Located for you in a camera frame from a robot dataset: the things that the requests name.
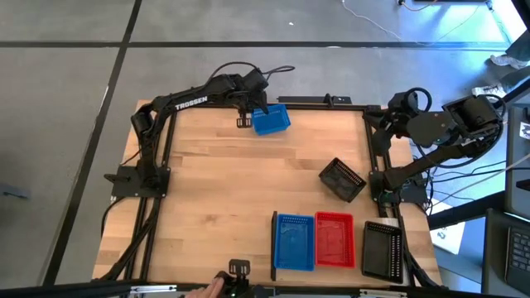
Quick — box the blue plastic slotted basket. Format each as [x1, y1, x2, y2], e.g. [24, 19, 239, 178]
[250, 103, 292, 137]
[272, 213, 316, 272]

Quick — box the black keyboard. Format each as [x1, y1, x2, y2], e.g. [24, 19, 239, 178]
[503, 225, 530, 296]

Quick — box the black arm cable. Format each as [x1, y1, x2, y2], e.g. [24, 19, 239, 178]
[403, 86, 433, 113]
[206, 60, 296, 90]

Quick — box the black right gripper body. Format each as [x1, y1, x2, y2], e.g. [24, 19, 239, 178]
[382, 90, 418, 139]

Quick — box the white floor cable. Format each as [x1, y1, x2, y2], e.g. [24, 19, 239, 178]
[341, 0, 402, 41]

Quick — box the black desk leg bar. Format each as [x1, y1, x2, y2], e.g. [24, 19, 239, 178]
[426, 190, 508, 231]

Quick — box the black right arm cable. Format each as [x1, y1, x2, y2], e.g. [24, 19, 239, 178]
[403, 86, 433, 113]

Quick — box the black gantry crossbar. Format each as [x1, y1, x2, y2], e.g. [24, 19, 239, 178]
[0, 280, 530, 298]

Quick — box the grey floor cable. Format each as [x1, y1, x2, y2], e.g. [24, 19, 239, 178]
[453, 152, 530, 195]

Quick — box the grey desk frame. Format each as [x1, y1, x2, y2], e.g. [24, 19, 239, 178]
[486, 0, 530, 109]

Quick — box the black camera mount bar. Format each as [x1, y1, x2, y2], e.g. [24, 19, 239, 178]
[277, 94, 353, 106]

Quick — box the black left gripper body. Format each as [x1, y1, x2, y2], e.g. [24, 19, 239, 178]
[231, 68, 270, 111]

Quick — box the grey desk top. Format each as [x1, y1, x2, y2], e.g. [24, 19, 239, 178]
[504, 106, 530, 220]

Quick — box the person's leg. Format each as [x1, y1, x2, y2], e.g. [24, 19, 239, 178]
[505, 29, 530, 63]

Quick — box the silver metal bracket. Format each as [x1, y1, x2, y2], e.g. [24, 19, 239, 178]
[129, 284, 178, 295]
[358, 288, 409, 298]

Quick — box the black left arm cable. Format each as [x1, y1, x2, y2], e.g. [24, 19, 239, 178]
[206, 60, 296, 90]

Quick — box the dark desk top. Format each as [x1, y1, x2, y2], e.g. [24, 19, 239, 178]
[481, 208, 530, 298]

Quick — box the person's hand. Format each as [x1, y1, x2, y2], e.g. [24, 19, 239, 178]
[185, 276, 225, 298]

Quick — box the black plastic slotted basket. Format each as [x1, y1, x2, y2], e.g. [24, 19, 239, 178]
[361, 220, 405, 285]
[317, 156, 368, 204]

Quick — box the red plastic slotted basket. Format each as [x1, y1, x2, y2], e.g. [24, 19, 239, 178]
[314, 211, 356, 269]

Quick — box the black aluminium table frame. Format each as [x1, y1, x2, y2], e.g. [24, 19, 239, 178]
[93, 100, 442, 291]

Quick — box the white paper sheet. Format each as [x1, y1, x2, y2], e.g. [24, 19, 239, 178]
[429, 198, 467, 256]

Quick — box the person's shoe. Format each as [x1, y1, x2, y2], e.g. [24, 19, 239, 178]
[471, 84, 504, 99]
[489, 53, 530, 70]

